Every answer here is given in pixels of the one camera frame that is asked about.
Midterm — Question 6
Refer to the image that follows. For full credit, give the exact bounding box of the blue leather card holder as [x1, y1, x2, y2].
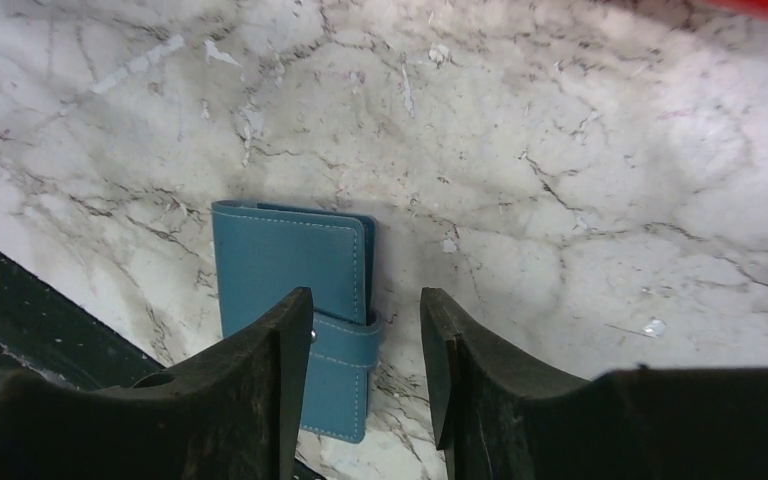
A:
[212, 200, 381, 443]

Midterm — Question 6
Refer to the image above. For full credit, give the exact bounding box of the right red plastic bin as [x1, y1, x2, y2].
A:
[708, 0, 768, 20]

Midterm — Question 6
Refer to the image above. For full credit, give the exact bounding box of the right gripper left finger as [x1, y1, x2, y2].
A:
[0, 287, 313, 479]

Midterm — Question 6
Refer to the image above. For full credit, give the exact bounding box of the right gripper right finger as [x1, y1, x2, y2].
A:
[420, 288, 768, 479]

